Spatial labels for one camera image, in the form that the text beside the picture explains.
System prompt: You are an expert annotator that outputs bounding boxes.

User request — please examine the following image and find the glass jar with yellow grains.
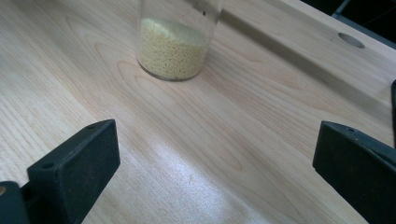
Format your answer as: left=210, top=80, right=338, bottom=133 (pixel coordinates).
left=135, top=0, right=225, bottom=82

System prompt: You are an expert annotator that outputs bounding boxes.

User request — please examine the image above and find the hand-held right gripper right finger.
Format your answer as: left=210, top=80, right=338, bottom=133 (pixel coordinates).
left=312, top=120, right=396, bottom=224

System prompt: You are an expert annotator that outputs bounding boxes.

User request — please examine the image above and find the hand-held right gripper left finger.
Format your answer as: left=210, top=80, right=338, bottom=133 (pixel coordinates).
left=20, top=119, right=121, bottom=224

